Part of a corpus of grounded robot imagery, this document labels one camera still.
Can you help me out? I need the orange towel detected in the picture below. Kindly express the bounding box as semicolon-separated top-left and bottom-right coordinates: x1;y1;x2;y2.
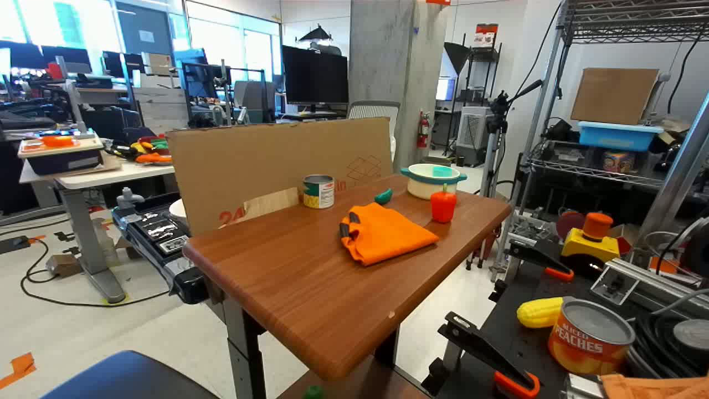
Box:
337;203;440;269

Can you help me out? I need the white bowl teal rim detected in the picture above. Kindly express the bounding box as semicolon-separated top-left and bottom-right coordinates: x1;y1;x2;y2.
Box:
398;163;469;203

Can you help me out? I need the orange toy bell pepper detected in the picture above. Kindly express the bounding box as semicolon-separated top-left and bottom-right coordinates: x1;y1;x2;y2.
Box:
427;187;461;226

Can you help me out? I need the red fire extinguisher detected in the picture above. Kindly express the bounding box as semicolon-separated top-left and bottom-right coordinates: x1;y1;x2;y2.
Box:
414;108;432;151

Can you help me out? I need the large brown cardboard sheet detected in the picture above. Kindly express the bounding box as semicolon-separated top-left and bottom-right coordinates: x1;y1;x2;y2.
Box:
166;115;397;240

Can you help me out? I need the black computer monitor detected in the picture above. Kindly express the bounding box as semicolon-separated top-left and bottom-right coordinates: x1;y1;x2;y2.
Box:
281;45;349;113

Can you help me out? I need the black perforated board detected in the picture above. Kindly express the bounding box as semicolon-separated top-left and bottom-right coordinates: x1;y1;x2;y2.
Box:
422;258;709;399

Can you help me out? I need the metal shelf rack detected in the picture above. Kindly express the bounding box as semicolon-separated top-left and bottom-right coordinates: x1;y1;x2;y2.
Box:
507;0;709;246

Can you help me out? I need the yellow box orange stop button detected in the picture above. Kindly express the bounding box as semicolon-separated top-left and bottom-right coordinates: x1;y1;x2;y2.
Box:
559;212;621;264

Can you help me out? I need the white office desk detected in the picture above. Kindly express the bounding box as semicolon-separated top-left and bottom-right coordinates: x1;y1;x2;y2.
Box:
17;135;179;305

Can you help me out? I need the blue plastic bin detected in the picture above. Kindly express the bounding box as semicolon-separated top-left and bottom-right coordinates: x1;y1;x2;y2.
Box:
575;120;664;155

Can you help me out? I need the tin can orange label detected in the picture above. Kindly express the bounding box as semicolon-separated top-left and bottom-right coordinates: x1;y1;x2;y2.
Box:
547;295;637;378

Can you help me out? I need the small brown cardboard panel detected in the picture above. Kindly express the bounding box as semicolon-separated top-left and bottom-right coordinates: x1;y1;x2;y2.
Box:
568;66;660;126

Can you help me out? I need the blue chair seat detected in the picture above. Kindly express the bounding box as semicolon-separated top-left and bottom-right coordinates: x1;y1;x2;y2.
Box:
39;348;218;399

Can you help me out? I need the grey tray with orange item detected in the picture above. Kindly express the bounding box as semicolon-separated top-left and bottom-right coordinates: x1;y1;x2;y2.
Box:
17;134;106;178

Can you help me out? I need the large orange cloth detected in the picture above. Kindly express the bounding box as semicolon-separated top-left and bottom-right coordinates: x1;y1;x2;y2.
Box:
595;373;709;399

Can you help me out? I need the black camera on tripod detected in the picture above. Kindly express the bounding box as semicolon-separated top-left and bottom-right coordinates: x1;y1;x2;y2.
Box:
481;77;545;183

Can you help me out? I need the black clamp orange handle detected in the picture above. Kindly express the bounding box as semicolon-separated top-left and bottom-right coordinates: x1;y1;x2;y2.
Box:
436;310;542;399
507;240;575;284

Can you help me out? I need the silver metal post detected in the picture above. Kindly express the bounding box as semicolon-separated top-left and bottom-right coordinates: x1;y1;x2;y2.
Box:
637;96;709;240

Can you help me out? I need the coiled black cable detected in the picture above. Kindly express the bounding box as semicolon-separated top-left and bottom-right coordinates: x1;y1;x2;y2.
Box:
628;308;709;380

